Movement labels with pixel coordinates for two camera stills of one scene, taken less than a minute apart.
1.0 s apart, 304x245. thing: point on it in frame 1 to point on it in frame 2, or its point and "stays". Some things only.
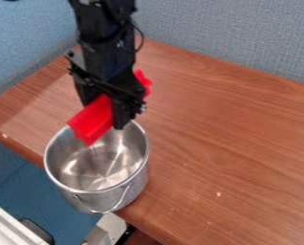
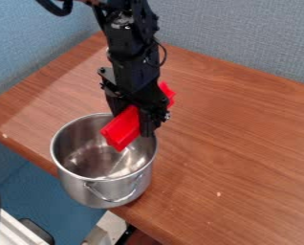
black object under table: x=38 y=230 stays
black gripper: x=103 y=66 to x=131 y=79
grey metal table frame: x=107 y=231 stays
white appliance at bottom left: x=13 y=232 stays
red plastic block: x=93 y=122 to x=123 y=130
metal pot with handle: x=102 y=175 stays
